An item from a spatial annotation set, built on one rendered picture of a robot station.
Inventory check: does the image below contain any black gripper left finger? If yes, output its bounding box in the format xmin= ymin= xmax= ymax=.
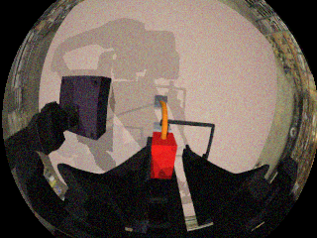
xmin=56 ymin=147 xmax=150 ymax=229

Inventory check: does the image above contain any red plug with orange cord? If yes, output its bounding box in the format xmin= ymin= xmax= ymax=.
xmin=150 ymin=101 xmax=177 ymax=195

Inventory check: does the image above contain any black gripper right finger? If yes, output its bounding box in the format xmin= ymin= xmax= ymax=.
xmin=181 ymin=148 xmax=270 ymax=226

